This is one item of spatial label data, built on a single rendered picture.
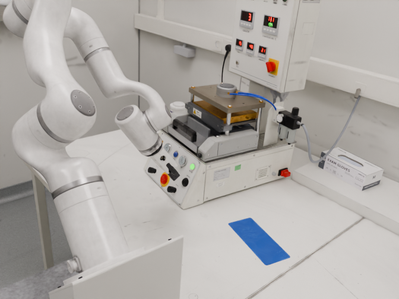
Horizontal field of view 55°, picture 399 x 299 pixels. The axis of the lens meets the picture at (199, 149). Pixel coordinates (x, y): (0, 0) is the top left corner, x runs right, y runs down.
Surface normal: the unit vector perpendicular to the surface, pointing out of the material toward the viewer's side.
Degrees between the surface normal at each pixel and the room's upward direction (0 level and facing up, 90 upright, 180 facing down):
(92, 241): 51
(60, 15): 85
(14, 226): 0
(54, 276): 0
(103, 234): 45
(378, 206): 0
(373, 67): 90
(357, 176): 88
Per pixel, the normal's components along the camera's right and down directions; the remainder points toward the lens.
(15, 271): 0.07, -0.90
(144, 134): 0.36, 0.55
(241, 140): 0.54, 0.40
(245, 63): -0.84, 0.18
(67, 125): 0.14, 0.54
